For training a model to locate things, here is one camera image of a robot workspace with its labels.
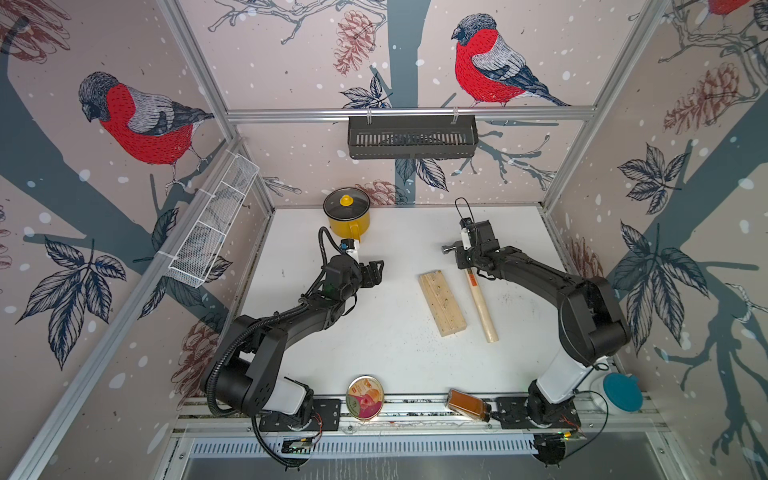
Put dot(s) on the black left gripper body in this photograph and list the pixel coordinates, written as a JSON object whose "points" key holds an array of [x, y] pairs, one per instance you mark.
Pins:
{"points": [[355, 280]]}

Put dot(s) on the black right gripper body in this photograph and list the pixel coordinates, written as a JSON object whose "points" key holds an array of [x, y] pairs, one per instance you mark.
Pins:
{"points": [[468, 257]]}

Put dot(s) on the pale wooden block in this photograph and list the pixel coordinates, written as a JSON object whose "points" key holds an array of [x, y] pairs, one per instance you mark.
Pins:
{"points": [[442, 303]]}

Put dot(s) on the wooden handle claw hammer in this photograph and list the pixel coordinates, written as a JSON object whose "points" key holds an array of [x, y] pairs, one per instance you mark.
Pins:
{"points": [[481, 306]]}

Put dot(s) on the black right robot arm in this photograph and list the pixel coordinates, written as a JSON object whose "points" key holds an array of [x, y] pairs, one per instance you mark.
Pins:
{"points": [[590, 323]]}

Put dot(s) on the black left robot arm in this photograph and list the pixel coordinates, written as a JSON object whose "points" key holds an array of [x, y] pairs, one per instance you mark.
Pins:
{"points": [[243, 376]]}

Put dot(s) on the yellow pot with lid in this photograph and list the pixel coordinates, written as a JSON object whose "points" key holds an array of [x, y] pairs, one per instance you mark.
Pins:
{"points": [[348, 212]]}

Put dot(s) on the round colourful tin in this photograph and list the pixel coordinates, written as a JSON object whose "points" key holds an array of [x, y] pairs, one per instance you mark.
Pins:
{"points": [[365, 398]]}

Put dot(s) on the brown leather case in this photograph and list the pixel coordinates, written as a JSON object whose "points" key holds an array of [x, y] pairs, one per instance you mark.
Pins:
{"points": [[468, 405]]}

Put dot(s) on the teal round disc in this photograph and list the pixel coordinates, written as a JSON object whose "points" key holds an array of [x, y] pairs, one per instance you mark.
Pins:
{"points": [[623, 392]]}

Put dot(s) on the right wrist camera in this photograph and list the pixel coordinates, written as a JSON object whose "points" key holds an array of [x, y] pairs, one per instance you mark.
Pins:
{"points": [[465, 224]]}

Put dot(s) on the black hanging wire basket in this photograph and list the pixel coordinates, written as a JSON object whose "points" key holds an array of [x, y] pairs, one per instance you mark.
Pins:
{"points": [[412, 137]]}

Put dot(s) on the white wire mesh shelf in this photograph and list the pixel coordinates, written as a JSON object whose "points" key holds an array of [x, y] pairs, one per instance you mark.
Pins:
{"points": [[193, 263]]}

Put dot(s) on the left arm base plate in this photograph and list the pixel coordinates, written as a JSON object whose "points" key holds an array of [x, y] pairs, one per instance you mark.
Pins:
{"points": [[324, 416]]}

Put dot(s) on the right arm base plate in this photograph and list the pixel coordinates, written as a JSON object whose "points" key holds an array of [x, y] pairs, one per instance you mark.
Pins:
{"points": [[512, 413]]}

